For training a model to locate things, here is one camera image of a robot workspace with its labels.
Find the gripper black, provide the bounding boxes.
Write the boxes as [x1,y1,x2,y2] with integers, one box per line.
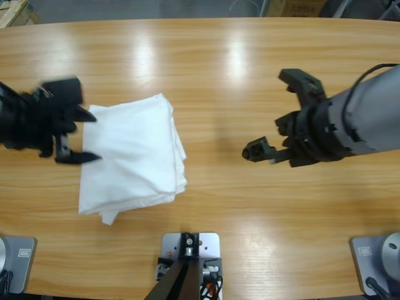
[0,81,103,166]
[242,99,356,169]

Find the white t-shirt with black print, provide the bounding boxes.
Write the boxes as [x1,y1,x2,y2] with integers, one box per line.
[77,92,188,216]

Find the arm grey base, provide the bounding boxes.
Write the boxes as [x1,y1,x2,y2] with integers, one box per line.
[349,231,400,296]
[0,236,38,294]

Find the black clamp with silver connectors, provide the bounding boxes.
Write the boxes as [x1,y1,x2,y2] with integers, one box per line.
[156,256,224,281]

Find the stacked cardboard boxes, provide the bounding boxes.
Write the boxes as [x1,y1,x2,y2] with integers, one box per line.
[0,0,42,28]

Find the brown cardboard box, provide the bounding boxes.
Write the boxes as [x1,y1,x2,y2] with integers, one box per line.
[268,0,326,17]

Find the dark chair with grey legs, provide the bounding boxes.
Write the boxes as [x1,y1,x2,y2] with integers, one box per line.
[326,0,400,22]

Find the wrist camera black bracket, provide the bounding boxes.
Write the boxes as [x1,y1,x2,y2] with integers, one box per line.
[277,68,324,109]
[36,76,84,106]

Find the white mount block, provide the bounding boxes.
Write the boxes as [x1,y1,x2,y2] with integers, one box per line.
[161,231,222,262]

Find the wrist thin black cable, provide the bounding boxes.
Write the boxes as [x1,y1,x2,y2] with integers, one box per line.
[342,63,398,126]

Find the orange cable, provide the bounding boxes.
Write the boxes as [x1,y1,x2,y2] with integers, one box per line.
[199,279,223,300]

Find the base black cable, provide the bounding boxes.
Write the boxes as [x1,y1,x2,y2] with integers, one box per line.
[0,271,14,296]
[364,276,393,300]

